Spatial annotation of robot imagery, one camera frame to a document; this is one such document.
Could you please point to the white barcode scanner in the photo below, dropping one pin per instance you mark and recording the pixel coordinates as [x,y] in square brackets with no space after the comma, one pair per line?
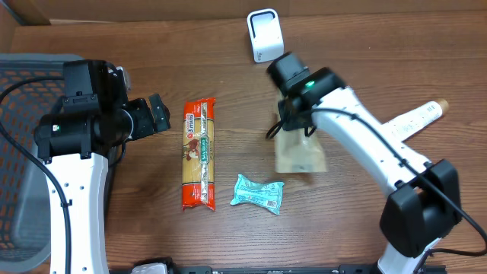
[265,35]

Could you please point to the clear plastic pouch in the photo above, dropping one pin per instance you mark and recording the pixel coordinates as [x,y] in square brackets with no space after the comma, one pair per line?
[296,153]

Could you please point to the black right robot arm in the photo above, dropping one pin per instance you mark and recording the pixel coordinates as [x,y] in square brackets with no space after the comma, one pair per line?
[421,195]

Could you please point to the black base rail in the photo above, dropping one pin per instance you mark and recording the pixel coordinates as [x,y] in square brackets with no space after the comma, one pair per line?
[168,266]

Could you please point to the grey plastic mesh basket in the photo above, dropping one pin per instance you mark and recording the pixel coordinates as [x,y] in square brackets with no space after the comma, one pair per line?
[31,87]

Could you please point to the orange spaghetti packet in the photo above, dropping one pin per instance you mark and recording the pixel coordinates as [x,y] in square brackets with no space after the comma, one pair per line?
[198,159]

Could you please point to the teal snack wrapper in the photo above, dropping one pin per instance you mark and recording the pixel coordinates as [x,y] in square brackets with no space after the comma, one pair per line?
[265,195]

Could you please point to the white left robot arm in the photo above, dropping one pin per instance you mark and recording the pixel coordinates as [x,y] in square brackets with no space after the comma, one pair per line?
[74,147]

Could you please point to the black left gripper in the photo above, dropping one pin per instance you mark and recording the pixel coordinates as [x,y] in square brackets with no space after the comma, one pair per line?
[158,113]

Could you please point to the white tube with gold cap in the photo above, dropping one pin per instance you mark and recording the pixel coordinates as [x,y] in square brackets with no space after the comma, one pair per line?
[408,124]

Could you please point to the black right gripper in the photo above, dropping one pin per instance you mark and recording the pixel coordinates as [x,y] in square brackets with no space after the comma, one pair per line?
[288,107]

